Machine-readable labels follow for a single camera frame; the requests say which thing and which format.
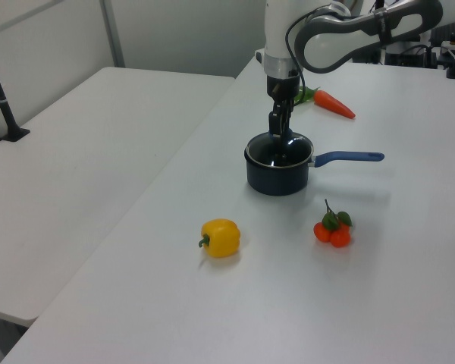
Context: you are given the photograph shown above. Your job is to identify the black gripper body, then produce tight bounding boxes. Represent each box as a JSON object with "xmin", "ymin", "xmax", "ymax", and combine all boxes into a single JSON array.
[{"xmin": 265, "ymin": 71, "xmax": 301, "ymax": 102}]

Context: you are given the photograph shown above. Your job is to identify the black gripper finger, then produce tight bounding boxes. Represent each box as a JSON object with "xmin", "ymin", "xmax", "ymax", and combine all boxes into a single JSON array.
[
  {"xmin": 281, "ymin": 98, "xmax": 293, "ymax": 134},
  {"xmin": 268, "ymin": 99, "xmax": 285, "ymax": 139}
]

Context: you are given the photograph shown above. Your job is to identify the glass lid blue knob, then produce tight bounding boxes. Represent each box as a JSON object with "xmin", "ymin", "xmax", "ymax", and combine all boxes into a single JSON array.
[{"xmin": 246, "ymin": 130, "xmax": 313, "ymax": 169}]

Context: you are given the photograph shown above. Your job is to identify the orange toy carrot green leaves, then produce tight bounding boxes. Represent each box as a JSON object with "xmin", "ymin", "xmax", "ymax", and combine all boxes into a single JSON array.
[{"xmin": 293, "ymin": 86, "xmax": 356, "ymax": 120}]

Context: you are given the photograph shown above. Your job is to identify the orange toy tangerine bunch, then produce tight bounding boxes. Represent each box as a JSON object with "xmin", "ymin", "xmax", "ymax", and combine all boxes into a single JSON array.
[{"xmin": 312, "ymin": 199, "xmax": 353, "ymax": 249}]

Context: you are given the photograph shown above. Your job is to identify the yellow toy bell pepper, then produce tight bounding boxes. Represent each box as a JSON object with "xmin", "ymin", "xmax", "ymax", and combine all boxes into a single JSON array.
[{"xmin": 197, "ymin": 218, "xmax": 242, "ymax": 259}]

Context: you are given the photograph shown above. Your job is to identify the black office chair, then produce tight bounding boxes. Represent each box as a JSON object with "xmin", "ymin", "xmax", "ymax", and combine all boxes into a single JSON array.
[{"xmin": 428, "ymin": 23, "xmax": 455, "ymax": 46}]

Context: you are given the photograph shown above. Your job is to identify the black pole with flat base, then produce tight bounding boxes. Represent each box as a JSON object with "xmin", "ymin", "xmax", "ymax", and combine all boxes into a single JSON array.
[{"xmin": 0, "ymin": 37, "xmax": 31, "ymax": 143}]

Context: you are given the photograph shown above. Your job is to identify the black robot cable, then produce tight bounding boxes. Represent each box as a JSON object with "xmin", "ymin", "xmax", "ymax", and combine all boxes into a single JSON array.
[{"xmin": 284, "ymin": 2, "xmax": 338, "ymax": 94}]

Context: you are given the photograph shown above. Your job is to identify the dark blue saucepan blue handle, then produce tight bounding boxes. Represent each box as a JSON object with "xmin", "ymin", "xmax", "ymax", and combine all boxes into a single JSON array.
[{"xmin": 243, "ymin": 135, "xmax": 385, "ymax": 197}]

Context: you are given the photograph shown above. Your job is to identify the black equipment box with cables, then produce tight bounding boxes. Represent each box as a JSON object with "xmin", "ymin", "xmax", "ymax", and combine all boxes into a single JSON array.
[{"xmin": 384, "ymin": 42, "xmax": 440, "ymax": 70}]

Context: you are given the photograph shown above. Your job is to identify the grey partition post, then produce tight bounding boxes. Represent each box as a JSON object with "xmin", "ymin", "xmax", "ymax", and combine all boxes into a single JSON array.
[{"xmin": 99, "ymin": 0, "xmax": 127, "ymax": 69}]

